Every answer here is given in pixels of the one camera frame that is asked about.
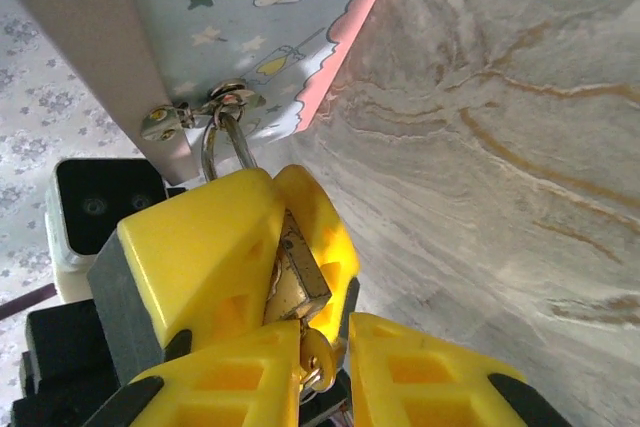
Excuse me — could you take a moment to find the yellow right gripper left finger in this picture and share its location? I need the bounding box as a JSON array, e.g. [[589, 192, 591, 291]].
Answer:
[[82, 320, 302, 427]]

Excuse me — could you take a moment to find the brass key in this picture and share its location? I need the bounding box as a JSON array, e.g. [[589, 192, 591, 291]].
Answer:
[[298, 325, 342, 394]]

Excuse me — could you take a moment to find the brass padlock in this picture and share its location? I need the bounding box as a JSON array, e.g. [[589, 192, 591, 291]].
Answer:
[[201, 110, 333, 326]]

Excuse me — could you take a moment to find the cupcake print box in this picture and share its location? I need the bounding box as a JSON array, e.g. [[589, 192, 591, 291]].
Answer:
[[0, 0, 404, 184]]

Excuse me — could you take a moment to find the white camera device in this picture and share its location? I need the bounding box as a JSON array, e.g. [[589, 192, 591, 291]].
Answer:
[[43, 158, 167, 304]]

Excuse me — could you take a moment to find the purple cable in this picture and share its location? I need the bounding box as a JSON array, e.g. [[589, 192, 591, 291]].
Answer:
[[0, 283, 57, 321]]

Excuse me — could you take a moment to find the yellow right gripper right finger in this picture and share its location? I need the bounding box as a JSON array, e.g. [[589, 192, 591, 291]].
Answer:
[[348, 312, 575, 427]]

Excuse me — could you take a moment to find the metal hasp latch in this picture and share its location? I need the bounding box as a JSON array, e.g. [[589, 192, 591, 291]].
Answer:
[[140, 78, 267, 143]]

